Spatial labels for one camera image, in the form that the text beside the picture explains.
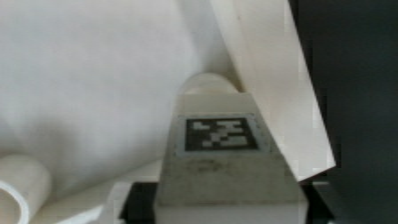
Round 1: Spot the white table leg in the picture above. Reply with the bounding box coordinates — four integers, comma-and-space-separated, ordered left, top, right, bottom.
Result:
154, 73, 308, 224

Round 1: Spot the white square tabletop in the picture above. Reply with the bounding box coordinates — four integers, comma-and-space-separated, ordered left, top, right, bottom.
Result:
0, 0, 335, 224

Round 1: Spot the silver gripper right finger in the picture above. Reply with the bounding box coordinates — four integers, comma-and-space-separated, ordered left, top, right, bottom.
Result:
298, 179, 356, 224

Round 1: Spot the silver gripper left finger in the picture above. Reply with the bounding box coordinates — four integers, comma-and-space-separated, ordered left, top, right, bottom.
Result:
97, 182, 157, 224

